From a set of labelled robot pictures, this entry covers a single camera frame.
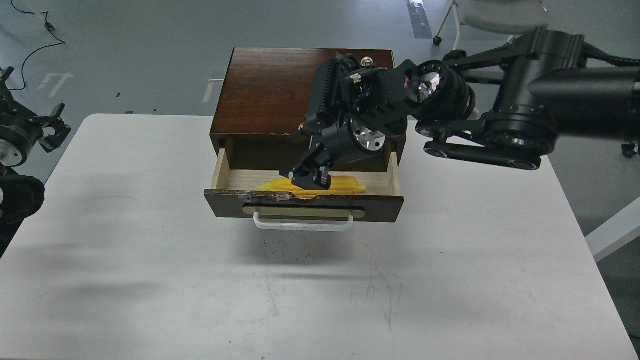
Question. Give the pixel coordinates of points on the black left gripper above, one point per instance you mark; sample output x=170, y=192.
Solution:
x=18, y=138

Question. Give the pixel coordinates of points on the grey office chair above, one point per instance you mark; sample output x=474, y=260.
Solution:
x=510, y=17

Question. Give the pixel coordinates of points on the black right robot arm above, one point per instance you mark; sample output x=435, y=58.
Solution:
x=502, y=107

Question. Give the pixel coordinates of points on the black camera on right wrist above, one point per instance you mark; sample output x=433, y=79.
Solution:
x=345, y=88

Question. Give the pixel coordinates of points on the yellow corn cob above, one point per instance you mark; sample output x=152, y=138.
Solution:
x=340, y=186

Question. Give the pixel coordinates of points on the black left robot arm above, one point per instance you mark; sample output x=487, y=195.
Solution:
x=21, y=196

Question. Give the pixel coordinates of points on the wooden drawer with white handle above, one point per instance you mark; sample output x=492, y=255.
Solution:
x=233, y=193

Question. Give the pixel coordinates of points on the dark wooden drawer cabinet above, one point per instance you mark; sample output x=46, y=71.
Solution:
x=265, y=97

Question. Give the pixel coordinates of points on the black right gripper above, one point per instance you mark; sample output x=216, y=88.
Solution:
x=342, y=141

